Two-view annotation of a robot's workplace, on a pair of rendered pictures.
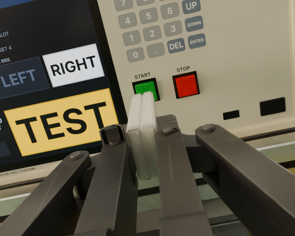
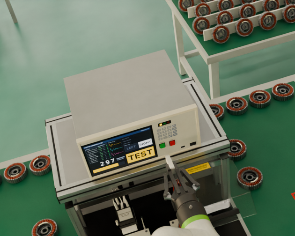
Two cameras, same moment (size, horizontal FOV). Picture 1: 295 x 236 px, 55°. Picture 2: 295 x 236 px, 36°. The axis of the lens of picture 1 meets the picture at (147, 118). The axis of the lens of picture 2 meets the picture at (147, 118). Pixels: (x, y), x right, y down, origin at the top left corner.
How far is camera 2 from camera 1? 1.45 m
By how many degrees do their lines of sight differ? 26
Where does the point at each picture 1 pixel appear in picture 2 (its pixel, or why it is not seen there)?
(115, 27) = (156, 134)
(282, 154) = (195, 155)
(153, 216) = not seen: hidden behind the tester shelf
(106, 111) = (151, 150)
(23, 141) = (129, 160)
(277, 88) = (194, 140)
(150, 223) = not seen: hidden behind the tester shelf
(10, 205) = (128, 176)
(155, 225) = not seen: hidden behind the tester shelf
